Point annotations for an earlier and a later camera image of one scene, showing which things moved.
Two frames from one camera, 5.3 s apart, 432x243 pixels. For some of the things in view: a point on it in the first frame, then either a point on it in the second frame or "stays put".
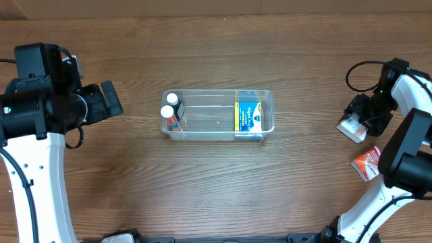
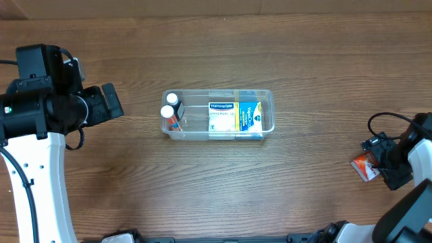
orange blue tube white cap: x=167 y=111 stays put
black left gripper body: x=98 y=102 stays put
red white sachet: x=366 y=165 stays put
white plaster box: x=352 y=128 to x=223 y=116
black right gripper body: x=362 y=110 to x=385 y=162
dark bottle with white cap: x=173 y=100 stays put
